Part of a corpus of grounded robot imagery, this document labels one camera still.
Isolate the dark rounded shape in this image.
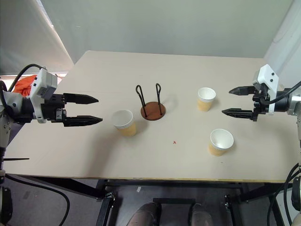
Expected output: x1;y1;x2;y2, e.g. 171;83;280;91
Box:
190;203;213;226
128;202;162;226

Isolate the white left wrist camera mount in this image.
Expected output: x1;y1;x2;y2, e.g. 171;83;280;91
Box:
30;68;58;124

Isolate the yellow paper cup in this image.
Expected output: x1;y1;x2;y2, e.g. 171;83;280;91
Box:
208;128;235;157
197;87;217;113
111;109;137;137

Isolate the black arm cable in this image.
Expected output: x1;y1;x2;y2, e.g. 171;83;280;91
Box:
260;81;301;105
8;64;47;93

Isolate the thick black cable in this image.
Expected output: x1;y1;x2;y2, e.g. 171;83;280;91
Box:
266;162;301;226
4;173;71;226

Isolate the black metal table frame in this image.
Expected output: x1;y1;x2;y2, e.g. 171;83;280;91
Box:
22;175;291;226

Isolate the orange cloth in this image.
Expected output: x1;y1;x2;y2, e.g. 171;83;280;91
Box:
12;75;39;97

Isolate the wooden base wire cup holder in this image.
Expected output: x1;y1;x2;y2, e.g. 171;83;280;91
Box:
135;83;167;121

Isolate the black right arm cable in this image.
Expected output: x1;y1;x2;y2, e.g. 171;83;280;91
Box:
260;81;301;105

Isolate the thin black pointed strip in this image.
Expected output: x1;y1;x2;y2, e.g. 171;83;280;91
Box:
2;157;31;162

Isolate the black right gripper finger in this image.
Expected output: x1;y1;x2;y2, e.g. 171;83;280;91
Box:
221;108;254;119
229;85;256;96

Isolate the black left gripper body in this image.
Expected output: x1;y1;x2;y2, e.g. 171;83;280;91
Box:
41;93;68;123

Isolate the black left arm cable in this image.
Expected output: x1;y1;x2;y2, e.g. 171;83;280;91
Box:
8;64;47;93

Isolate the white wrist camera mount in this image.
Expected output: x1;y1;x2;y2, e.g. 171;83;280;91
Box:
252;64;281;116
30;68;58;124

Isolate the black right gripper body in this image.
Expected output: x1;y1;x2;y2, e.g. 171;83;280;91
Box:
252;83;271;122

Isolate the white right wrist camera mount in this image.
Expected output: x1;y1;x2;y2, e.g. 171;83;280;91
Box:
252;64;281;116

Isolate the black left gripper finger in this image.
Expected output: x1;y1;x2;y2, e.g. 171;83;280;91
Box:
63;115;103;128
63;93;99;105

